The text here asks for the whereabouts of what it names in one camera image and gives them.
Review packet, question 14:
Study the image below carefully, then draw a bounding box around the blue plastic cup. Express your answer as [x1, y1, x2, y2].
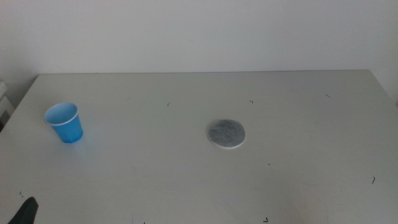
[44, 102, 84, 144]

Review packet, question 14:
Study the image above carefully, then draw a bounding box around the round grey cup mat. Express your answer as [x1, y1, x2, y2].
[205, 118, 246, 151]

